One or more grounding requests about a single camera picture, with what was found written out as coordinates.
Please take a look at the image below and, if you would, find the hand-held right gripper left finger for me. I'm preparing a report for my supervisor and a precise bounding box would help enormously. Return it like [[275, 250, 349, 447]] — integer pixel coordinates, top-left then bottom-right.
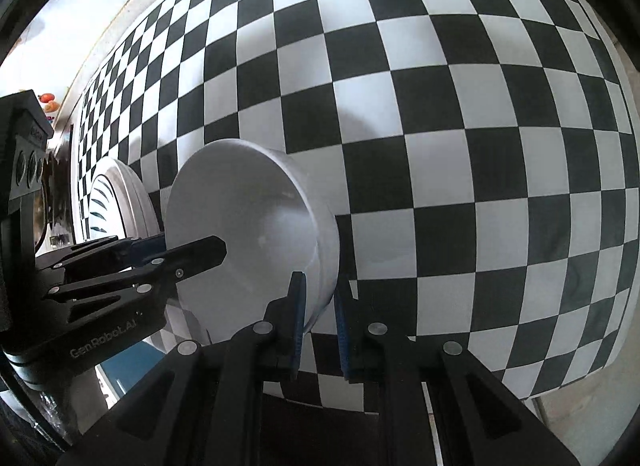
[[57, 271, 308, 466]]

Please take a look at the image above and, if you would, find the white bowl with dark rim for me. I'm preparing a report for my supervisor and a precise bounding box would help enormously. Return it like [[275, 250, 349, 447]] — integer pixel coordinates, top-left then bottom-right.
[[165, 139, 341, 347]]

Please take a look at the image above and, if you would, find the black white checkered cloth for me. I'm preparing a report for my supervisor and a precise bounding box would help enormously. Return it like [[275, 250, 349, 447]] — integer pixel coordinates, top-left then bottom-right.
[[70, 0, 632, 417]]

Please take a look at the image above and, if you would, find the striped white plate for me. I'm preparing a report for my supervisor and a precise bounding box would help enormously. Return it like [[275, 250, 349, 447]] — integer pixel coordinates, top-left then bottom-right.
[[86, 158, 151, 247]]

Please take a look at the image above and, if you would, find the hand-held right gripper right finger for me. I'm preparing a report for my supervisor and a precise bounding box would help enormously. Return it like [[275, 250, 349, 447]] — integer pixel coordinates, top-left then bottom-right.
[[332, 286, 583, 466]]

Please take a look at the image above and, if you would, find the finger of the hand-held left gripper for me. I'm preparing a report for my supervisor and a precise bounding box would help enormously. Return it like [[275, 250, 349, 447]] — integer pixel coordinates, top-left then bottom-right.
[[44, 235, 227, 325], [37, 233, 168, 283]]

